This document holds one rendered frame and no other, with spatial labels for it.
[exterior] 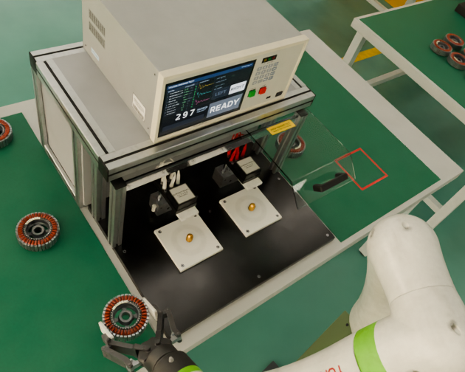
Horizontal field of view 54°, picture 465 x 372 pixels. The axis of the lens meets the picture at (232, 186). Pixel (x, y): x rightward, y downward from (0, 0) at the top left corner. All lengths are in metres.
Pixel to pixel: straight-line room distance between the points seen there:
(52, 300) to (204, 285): 0.40
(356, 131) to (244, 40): 0.93
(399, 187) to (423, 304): 1.11
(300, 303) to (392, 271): 1.49
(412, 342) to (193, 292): 0.69
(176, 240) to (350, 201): 0.67
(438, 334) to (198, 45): 0.76
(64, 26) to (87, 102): 2.21
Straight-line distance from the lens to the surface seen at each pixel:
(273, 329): 2.18
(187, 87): 1.04
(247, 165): 1.39
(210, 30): 1.15
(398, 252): 0.82
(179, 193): 1.28
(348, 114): 2.02
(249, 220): 1.45
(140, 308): 1.19
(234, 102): 1.20
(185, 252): 1.34
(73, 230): 1.40
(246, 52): 1.11
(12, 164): 1.56
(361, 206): 1.70
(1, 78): 2.99
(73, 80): 1.26
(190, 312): 1.28
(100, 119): 1.16
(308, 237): 1.50
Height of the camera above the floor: 1.94
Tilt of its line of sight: 50 degrees down
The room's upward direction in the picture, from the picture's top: 21 degrees clockwise
